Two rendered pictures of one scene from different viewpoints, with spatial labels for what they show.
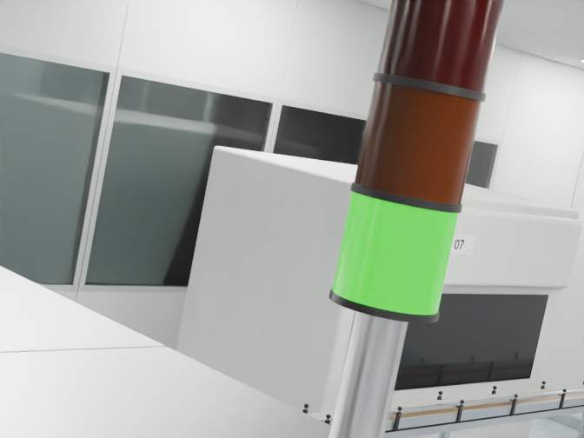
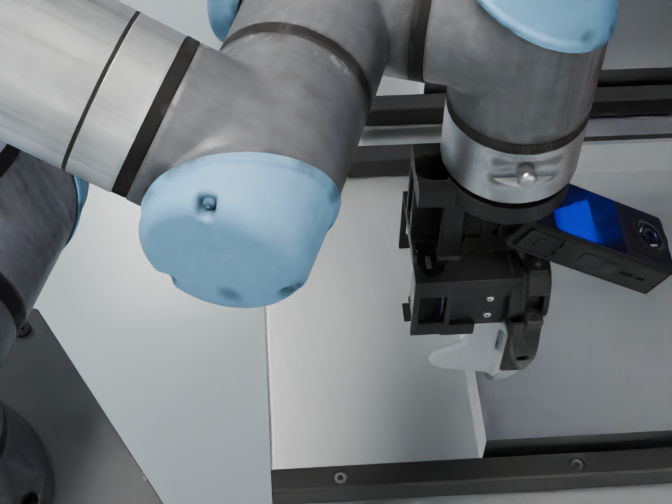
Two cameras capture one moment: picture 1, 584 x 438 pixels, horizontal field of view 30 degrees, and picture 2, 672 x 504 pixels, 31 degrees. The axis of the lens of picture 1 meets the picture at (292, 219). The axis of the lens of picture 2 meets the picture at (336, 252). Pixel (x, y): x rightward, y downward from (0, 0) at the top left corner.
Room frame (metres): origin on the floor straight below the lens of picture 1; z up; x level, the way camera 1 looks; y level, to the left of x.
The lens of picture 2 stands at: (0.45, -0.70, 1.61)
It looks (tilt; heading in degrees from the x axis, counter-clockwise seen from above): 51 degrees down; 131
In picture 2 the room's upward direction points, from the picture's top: 1 degrees clockwise
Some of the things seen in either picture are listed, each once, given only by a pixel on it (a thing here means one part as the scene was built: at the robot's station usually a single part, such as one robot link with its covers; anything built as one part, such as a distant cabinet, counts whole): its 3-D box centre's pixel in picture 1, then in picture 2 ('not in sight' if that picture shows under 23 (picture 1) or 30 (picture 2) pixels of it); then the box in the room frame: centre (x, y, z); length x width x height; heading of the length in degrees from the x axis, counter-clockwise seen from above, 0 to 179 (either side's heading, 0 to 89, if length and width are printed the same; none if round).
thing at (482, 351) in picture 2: not in sight; (474, 354); (0.23, -0.30, 0.95); 0.06 x 0.03 x 0.09; 46
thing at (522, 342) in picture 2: not in sight; (516, 319); (0.25, -0.29, 0.99); 0.05 x 0.02 x 0.09; 136
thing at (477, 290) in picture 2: not in sight; (482, 230); (0.21, -0.29, 1.06); 0.09 x 0.08 x 0.12; 46
